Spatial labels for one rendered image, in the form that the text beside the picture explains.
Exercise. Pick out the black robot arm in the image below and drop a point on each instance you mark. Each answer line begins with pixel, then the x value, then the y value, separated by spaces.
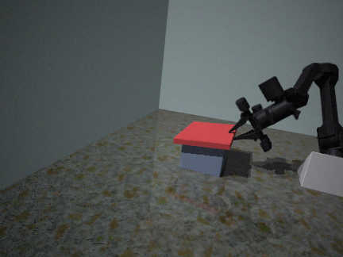
pixel 325 75

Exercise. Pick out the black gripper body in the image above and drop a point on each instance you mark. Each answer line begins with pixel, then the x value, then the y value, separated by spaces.
pixel 259 121

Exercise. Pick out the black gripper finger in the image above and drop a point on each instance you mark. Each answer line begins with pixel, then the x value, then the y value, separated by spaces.
pixel 238 124
pixel 246 136

